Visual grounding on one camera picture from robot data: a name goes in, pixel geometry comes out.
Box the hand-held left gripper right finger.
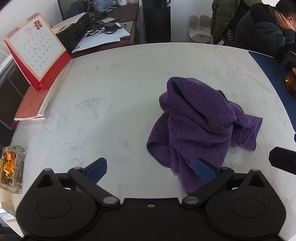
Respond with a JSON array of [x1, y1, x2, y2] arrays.
[[182, 158, 271, 207]]

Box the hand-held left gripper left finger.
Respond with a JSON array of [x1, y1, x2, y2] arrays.
[[37, 158, 121, 207]]

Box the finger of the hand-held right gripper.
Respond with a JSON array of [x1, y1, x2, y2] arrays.
[[269, 147, 296, 175]]

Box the purple towel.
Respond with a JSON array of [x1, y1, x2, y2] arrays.
[[146, 76, 263, 195]]

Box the glass teapot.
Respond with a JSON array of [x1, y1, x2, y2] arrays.
[[277, 51, 296, 93]]

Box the glass ashtray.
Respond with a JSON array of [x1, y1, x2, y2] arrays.
[[0, 146, 26, 194]]

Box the red book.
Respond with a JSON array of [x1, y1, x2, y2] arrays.
[[14, 59, 74, 121]]

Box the blue table mat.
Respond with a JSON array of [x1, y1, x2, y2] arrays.
[[248, 51, 296, 100]]

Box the white papers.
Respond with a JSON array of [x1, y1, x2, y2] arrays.
[[72, 20, 131, 54]]

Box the red desk calendar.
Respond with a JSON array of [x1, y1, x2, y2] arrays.
[[4, 13, 72, 91]]

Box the black printer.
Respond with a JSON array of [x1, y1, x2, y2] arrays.
[[55, 13, 93, 48]]

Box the grey seat cushion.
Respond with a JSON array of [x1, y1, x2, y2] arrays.
[[188, 15, 214, 44]]

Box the black power adapter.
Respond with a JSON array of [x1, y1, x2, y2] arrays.
[[103, 22, 118, 32]]

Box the dark wooden desk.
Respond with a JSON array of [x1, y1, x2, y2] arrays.
[[52, 3, 140, 58]]

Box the black cabinet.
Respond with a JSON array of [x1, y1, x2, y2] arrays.
[[142, 0, 171, 43]]

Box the green puffer jacket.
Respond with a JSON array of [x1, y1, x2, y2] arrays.
[[211, 0, 264, 44]]

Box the black monitor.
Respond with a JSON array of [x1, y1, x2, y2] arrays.
[[57, 0, 93, 20]]

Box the blue bag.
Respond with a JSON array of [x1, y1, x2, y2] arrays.
[[92, 0, 116, 12]]

